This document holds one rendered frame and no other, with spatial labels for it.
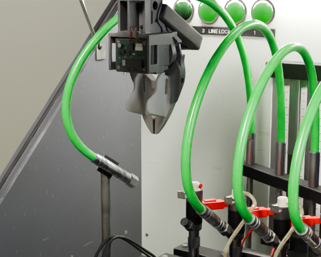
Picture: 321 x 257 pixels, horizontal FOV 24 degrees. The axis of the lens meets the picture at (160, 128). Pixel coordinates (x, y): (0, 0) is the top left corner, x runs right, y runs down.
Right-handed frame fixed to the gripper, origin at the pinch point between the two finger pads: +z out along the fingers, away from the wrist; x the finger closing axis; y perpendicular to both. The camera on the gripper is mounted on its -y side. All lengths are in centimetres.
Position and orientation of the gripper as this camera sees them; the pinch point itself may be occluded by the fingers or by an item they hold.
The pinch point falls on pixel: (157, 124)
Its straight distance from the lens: 110.8
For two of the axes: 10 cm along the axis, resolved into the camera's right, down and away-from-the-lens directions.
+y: -5.6, 1.6, -8.1
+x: 8.3, 1.1, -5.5
